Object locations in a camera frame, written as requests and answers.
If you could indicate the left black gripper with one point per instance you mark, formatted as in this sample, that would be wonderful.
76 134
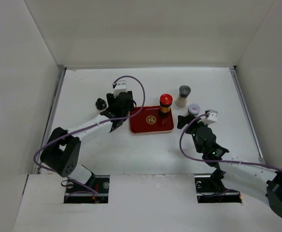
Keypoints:
111 100

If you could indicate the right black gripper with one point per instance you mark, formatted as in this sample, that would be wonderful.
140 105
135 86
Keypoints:
183 120

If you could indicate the silver-lid spice jar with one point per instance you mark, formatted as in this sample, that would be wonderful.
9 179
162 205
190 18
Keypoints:
193 109

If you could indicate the tall red-cap sauce bottle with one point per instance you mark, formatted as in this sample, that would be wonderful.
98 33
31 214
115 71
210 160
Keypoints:
166 101

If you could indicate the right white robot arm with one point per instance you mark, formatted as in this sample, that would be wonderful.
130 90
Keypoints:
257 180

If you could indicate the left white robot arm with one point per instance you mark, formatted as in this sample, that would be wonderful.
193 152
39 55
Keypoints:
62 156

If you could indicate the black-cap white bottle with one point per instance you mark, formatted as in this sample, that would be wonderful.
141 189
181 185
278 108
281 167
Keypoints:
101 104

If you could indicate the grey-cap white salt shaker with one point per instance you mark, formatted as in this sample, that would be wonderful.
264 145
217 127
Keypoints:
183 94

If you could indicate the red rectangular tray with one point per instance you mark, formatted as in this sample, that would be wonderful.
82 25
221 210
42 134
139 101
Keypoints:
151 120

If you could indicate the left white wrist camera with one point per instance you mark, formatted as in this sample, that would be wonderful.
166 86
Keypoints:
119 87

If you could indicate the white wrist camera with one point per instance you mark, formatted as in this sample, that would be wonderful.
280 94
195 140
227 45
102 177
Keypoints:
210 118
119 87

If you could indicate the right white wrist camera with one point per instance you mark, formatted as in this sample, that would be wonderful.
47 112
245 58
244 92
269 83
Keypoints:
210 118

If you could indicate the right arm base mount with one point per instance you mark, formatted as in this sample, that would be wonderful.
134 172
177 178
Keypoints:
210 189

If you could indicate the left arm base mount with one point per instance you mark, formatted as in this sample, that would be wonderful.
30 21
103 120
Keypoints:
95 191

